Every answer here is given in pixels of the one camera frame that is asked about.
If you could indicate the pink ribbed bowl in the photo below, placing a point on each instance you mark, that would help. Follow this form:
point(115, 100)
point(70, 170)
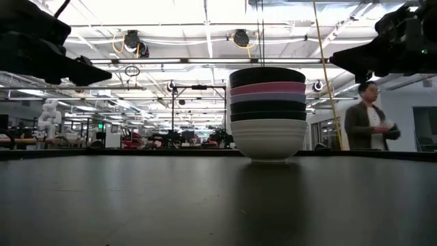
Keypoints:
point(268, 88)

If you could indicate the black metal frame stand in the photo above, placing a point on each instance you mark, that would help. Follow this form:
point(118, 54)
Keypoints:
point(199, 87)

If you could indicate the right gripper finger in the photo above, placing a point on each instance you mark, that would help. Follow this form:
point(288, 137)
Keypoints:
point(362, 59)

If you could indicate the black monitor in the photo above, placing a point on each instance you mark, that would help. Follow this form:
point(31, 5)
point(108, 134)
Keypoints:
point(3, 122)

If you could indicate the black table frame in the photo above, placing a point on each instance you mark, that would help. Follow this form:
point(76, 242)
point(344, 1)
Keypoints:
point(102, 153)

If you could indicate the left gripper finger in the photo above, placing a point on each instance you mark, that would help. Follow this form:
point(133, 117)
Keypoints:
point(88, 73)

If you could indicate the white cabinet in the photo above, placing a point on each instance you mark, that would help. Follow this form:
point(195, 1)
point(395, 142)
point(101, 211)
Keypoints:
point(112, 135)

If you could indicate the person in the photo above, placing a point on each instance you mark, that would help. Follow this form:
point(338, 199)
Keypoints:
point(358, 126)

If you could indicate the wooden workbench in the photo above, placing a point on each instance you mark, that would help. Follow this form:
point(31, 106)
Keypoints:
point(24, 140)

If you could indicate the purple ribbed bowl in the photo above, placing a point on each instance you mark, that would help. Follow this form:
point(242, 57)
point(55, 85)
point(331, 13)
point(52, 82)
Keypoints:
point(268, 97)

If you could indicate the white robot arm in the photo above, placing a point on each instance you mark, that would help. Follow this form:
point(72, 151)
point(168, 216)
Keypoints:
point(49, 118)

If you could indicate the white ribbed bowl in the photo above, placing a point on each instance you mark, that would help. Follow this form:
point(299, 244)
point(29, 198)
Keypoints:
point(269, 140)

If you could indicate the black ribbed bowl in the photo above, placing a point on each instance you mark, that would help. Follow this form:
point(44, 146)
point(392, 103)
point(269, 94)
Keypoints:
point(268, 76)
point(268, 116)
point(268, 106)

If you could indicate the red bin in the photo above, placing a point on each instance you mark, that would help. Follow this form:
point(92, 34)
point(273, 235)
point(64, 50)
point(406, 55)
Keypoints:
point(131, 143)

